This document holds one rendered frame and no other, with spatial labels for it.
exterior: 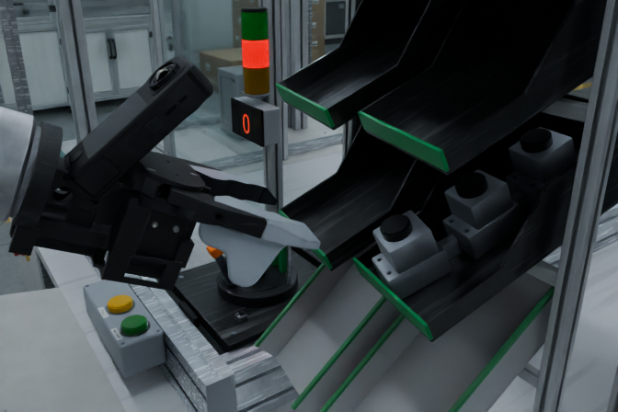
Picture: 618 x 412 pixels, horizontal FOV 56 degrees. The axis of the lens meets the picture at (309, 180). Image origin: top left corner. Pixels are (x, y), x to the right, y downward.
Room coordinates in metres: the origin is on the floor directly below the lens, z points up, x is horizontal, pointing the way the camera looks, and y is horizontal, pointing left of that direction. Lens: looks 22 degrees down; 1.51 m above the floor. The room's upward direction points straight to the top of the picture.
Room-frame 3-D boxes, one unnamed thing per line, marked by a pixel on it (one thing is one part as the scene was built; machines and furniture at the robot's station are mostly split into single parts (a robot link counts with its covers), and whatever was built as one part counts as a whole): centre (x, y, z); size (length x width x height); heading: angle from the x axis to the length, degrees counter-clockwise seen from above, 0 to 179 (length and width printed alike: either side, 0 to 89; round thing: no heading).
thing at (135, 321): (0.76, 0.27, 0.96); 0.04 x 0.04 x 0.02
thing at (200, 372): (1.01, 0.37, 0.91); 0.89 x 0.06 x 0.11; 35
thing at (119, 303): (0.82, 0.31, 0.96); 0.04 x 0.04 x 0.02
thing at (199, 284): (0.87, 0.09, 0.96); 0.24 x 0.24 x 0.02; 35
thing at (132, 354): (0.82, 0.31, 0.93); 0.21 x 0.07 x 0.06; 35
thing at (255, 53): (1.10, 0.10, 1.33); 0.05 x 0.05 x 0.05
